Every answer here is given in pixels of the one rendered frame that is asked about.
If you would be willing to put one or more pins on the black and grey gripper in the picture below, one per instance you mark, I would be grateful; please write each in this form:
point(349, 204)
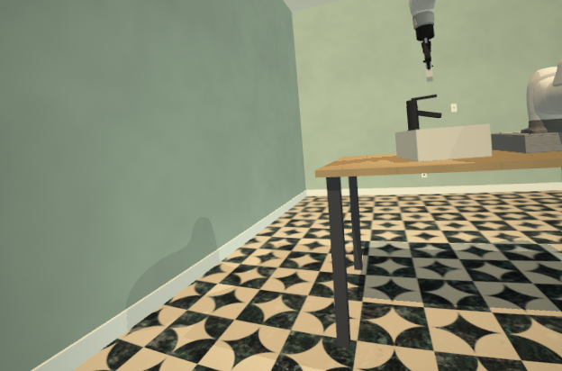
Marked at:
point(424, 33)

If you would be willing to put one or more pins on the black mixer tap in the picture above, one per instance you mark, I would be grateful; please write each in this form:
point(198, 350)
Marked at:
point(413, 113)

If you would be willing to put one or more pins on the white square sink basin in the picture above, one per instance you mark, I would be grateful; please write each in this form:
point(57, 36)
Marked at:
point(472, 141)

